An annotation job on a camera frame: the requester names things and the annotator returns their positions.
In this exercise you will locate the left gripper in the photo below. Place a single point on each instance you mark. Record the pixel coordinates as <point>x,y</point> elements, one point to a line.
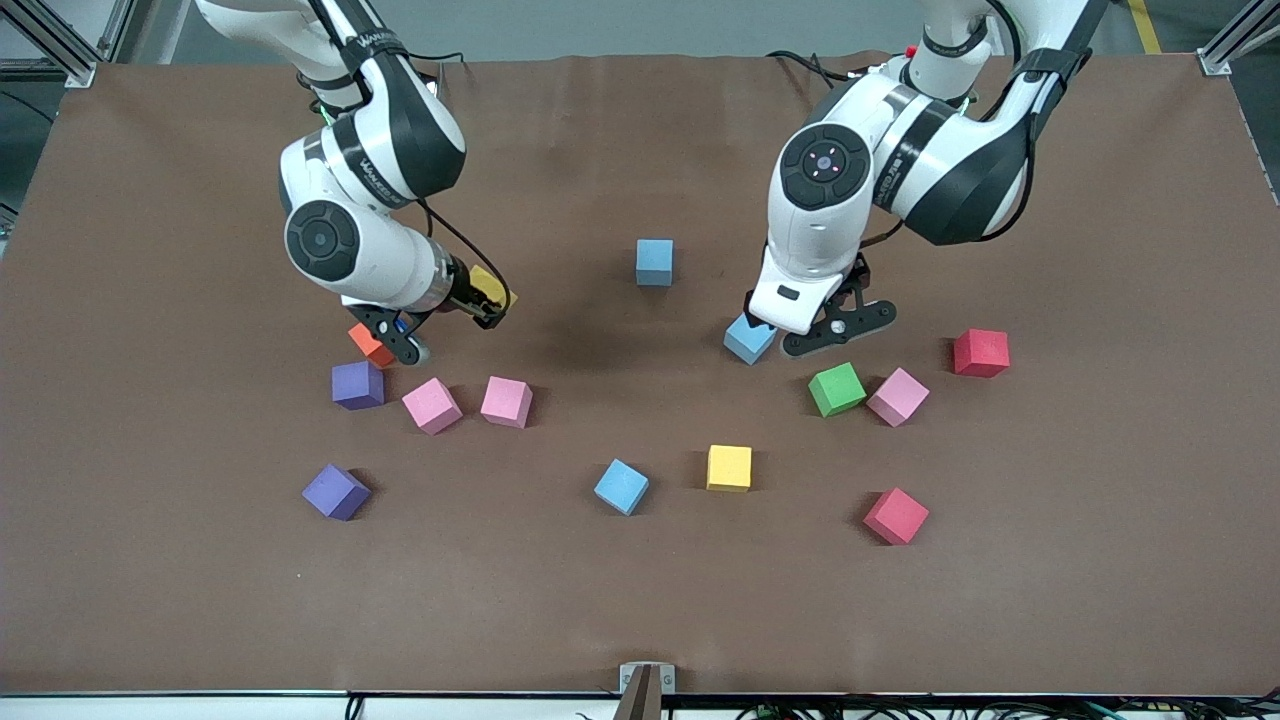
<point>753,320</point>

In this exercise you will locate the aluminium frame profile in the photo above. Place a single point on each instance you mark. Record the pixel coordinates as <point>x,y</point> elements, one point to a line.
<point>60,57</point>
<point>1235,35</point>

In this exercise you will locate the orange foam cube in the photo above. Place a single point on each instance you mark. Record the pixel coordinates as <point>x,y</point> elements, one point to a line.
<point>368,345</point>

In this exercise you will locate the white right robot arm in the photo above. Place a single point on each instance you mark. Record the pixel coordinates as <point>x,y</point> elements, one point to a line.
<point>400,130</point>

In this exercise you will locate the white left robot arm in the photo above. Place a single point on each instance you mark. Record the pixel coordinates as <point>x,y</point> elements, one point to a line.
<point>940,170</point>

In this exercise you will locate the pink foam cube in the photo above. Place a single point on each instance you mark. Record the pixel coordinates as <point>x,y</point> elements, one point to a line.
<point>898,397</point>
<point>506,401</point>
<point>431,405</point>

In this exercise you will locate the purple foam cube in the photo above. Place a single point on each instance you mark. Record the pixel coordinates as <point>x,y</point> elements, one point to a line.
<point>336,492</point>
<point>358,385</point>

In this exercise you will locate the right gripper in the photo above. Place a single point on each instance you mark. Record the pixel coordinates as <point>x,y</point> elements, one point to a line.
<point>463,288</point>

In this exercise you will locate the brown table mat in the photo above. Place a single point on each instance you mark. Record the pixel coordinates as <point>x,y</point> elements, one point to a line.
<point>640,600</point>

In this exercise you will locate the rose red foam cube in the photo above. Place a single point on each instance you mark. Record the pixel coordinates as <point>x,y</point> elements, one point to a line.
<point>896,516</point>

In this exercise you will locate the yellow foam cube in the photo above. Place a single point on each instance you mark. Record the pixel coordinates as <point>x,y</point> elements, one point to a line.
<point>729,468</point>
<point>483,278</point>

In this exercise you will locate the blue foam cube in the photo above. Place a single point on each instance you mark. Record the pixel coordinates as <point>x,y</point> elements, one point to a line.
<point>621,487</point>
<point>748,343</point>
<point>655,262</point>

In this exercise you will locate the grey metal bracket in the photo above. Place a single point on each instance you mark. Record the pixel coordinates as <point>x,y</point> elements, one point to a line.
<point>630,680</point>

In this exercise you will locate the green foam cube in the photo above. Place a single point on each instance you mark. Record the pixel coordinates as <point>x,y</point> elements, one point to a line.
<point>837,389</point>

